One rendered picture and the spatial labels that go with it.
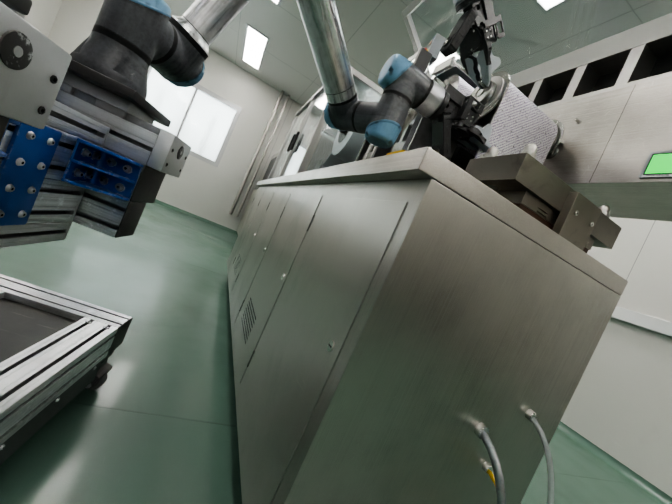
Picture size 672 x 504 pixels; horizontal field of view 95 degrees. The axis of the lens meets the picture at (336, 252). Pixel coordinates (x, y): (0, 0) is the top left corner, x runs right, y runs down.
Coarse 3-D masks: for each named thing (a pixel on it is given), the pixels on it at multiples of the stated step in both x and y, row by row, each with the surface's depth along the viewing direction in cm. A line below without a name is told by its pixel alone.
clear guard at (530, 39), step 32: (448, 0) 141; (512, 0) 119; (544, 0) 110; (576, 0) 103; (608, 0) 96; (640, 0) 90; (416, 32) 166; (448, 32) 149; (512, 32) 125; (544, 32) 115; (576, 32) 107; (608, 32) 100; (512, 64) 132
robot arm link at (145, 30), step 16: (112, 0) 66; (128, 0) 66; (144, 0) 67; (160, 0) 69; (112, 16) 66; (128, 16) 66; (144, 16) 68; (160, 16) 71; (128, 32) 67; (144, 32) 69; (160, 32) 72; (176, 32) 78; (144, 48) 70; (160, 48) 75
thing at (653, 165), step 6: (654, 156) 75; (660, 156) 74; (666, 156) 73; (654, 162) 75; (660, 162) 74; (666, 162) 72; (648, 168) 75; (654, 168) 74; (660, 168) 73; (666, 168) 72
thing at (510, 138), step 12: (492, 120) 83; (504, 120) 84; (492, 132) 84; (504, 132) 85; (516, 132) 86; (492, 144) 84; (504, 144) 86; (516, 144) 87; (540, 144) 90; (540, 156) 91
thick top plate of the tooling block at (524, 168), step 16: (480, 160) 75; (496, 160) 70; (512, 160) 66; (528, 160) 64; (480, 176) 73; (496, 176) 68; (512, 176) 65; (528, 176) 65; (544, 176) 66; (544, 192) 67; (560, 192) 69; (560, 208) 70; (608, 224) 77; (608, 240) 78
